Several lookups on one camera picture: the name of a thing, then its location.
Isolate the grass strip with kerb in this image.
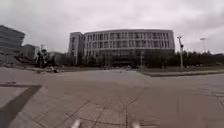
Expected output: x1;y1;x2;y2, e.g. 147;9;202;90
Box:
136;64;224;78

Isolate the clump of trees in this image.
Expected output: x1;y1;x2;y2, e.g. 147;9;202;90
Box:
33;46;50;69

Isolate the small grey building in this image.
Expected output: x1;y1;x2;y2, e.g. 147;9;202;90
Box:
22;43;40;61

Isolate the robot's own part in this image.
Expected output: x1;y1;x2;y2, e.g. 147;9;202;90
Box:
131;121;141;128
71;119;82;128

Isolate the grey paved plaza ground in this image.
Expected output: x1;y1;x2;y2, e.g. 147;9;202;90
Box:
0;66;224;128

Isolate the row of dark trees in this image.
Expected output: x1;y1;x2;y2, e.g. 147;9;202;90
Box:
66;49;224;70

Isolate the grey banded building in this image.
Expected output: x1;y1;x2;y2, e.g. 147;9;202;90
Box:
0;24;26;64

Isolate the large pale curved building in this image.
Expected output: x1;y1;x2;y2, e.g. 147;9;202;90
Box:
68;28;176;68

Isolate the tall lamp pole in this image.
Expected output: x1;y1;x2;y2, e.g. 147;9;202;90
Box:
199;37;208;54

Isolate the lamp pole with fittings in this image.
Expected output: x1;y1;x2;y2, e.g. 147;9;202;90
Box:
176;35;185;72

